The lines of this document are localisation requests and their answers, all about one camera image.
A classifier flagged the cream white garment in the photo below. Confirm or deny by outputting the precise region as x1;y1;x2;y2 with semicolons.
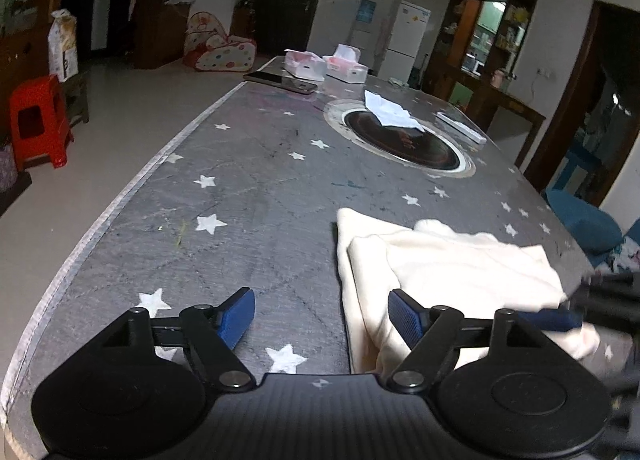
336;208;592;376

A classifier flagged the patterned cushion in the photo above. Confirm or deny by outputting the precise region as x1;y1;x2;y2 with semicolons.
602;220;640;274

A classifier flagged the blue covered sofa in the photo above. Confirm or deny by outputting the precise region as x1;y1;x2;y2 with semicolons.
546;189;628;274

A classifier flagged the round black induction cooktop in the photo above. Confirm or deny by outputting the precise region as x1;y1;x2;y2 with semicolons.
322;99;476;178

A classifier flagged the white remote control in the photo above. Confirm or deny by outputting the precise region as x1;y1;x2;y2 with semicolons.
436;111;487;145

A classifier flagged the white crumpled tissue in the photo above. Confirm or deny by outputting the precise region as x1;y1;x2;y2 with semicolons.
364;90;425;132

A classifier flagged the brown wooden side table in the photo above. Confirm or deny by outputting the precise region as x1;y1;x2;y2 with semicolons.
422;59;548;169

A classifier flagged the red plastic stool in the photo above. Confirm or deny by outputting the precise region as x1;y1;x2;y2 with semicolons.
10;74;74;172

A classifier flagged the wooden glass cupboard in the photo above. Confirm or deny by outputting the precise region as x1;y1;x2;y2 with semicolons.
421;0;538;95

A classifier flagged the white pink wipes pack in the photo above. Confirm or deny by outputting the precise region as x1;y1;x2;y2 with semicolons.
284;50;326;82

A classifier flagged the polka dot play tent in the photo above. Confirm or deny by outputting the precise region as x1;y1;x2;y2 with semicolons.
182;12;256;73

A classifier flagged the pink white tissue box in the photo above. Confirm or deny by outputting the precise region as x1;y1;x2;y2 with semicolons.
323;44;369;84

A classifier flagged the white refrigerator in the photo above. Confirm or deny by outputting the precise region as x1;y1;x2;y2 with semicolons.
378;1;431;83

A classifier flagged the water dispenser with bottle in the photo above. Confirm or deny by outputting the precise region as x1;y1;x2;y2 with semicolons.
348;0;376;68

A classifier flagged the white printed paper bag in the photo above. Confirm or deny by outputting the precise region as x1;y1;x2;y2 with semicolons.
48;9;78;83

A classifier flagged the dark wooden display cabinet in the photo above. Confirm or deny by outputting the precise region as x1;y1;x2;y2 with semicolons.
0;0;106;91

